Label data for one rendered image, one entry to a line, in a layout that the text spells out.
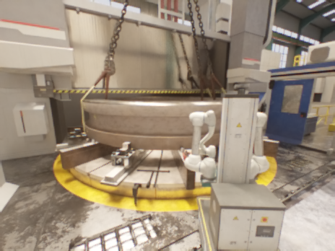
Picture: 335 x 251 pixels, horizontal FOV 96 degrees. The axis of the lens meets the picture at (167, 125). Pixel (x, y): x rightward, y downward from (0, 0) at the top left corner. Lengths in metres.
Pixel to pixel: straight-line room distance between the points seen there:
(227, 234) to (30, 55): 3.79
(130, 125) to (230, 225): 2.38
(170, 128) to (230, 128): 1.55
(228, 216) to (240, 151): 0.66
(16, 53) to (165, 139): 2.88
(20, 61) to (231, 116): 3.41
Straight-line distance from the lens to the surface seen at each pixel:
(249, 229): 1.78
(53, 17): 4.23
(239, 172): 1.95
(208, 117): 1.89
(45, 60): 3.63
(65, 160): 3.63
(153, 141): 2.96
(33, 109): 5.26
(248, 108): 1.76
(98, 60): 5.54
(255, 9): 7.42
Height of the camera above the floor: 1.79
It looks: 12 degrees down
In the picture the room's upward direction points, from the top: straight up
